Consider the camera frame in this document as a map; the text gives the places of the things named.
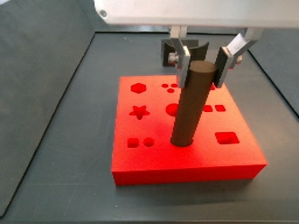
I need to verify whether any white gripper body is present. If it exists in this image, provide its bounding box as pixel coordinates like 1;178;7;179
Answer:
94;0;299;28

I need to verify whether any dark curved foam block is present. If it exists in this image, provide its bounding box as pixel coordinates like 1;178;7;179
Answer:
162;39;210;67

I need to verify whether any brown oval peg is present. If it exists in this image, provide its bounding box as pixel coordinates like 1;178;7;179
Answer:
171;60;218;147

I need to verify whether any red foam shape board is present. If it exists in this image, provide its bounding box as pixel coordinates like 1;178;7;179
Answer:
111;75;267;186

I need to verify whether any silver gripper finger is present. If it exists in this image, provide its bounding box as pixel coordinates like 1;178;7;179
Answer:
168;25;191;88
214;28;264;88

